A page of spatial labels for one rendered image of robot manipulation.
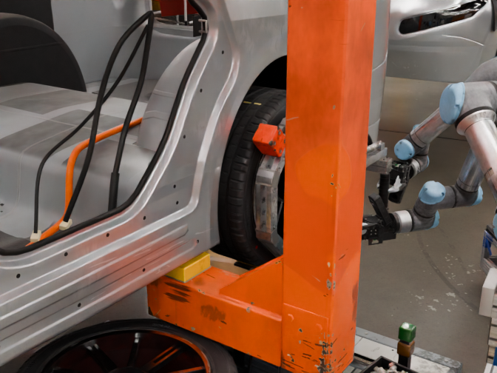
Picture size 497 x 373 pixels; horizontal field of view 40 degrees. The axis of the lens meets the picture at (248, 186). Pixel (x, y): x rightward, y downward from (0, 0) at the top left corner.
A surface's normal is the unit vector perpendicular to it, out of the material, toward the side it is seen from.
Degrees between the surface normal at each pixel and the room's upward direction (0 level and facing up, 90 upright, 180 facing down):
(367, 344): 0
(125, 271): 90
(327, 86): 90
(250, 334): 90
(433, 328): 0
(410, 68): 109
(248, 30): 90
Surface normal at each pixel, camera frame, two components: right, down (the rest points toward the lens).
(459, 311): 0.00, -0.94
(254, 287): -0.57, 0.29
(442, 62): -0.02, 0.59
